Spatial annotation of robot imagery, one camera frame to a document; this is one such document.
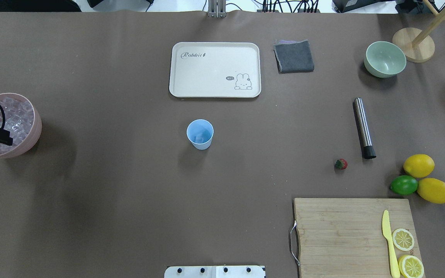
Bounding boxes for clear ice cubes pile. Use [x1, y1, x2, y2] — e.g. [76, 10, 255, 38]
[0, 97, 35, 155]

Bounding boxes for yellow plastic knife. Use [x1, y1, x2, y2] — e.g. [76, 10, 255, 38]
[381, 210, 401, 278]

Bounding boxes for steel muddler black tip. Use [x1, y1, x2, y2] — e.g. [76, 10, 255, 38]
[353, 97, 377, 159]

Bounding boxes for light blue plastic cup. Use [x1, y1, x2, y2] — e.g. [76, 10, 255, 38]
[187, 119, 214, 150]

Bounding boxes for yellow lemon lower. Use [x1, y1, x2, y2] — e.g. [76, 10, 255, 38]
[403, 154, 435, 178]

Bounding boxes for yellow lemon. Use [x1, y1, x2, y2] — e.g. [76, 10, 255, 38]
[417, 178, 445, 204]
[403, 154, 435, 178]

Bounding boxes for pink bowl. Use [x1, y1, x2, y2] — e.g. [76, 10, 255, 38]
[0, 93, 42, 158]

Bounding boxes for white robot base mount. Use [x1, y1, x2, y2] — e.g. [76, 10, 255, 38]
[164, 265, 266, 278]

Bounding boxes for wooden mug tree stand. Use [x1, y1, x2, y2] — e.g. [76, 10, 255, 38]
[392, 0, 445, 63]

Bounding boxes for lemon half slice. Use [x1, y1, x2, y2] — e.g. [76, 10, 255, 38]
[398, 255, 425, 278]
[392, 228, 415, 251]

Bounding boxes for cream rabbit tray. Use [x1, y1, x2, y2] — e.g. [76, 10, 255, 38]
[168, 42, 262, 98]

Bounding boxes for mint green bowl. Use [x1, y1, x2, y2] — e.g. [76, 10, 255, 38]
[363, 41, 407, 78]

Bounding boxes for red strawberry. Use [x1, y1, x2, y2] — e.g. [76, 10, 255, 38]
[334, 158, 348, 170]

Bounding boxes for bamboo cutting board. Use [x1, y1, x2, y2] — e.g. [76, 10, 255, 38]
[293, 198, 416, 278]

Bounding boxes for lemon half slice lower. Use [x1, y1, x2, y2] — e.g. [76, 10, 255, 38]
[392, 228, 415, 251]

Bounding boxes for green lime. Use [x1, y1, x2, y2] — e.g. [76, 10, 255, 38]
[389, 175, 419, 195]

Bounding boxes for grey folded cloth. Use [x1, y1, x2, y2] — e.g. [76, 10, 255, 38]
[273, 39, 315, 73]

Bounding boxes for lemon half slice upper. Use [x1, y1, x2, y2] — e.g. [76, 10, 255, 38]
[398, 255, 425, 278]

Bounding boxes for yellow lemon upper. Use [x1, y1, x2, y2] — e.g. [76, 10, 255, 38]
[417, 178, 445, 204]

